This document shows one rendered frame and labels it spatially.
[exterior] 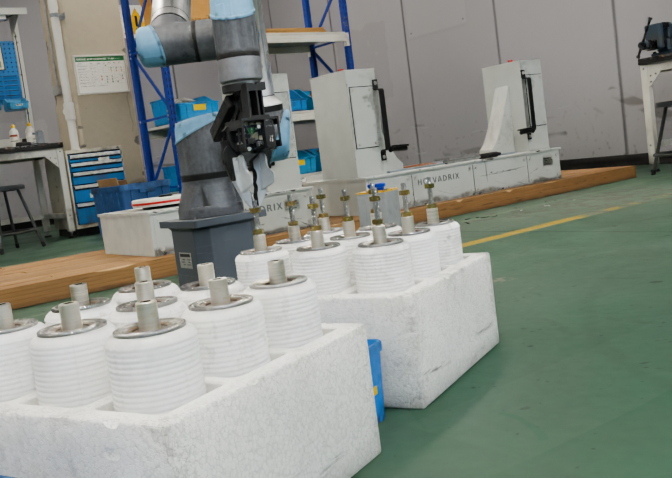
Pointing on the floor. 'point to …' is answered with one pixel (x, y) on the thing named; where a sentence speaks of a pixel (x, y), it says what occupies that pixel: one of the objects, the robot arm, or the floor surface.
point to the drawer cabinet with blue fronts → (108, 164)
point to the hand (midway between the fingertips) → (252, 199)
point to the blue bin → (377, 376)
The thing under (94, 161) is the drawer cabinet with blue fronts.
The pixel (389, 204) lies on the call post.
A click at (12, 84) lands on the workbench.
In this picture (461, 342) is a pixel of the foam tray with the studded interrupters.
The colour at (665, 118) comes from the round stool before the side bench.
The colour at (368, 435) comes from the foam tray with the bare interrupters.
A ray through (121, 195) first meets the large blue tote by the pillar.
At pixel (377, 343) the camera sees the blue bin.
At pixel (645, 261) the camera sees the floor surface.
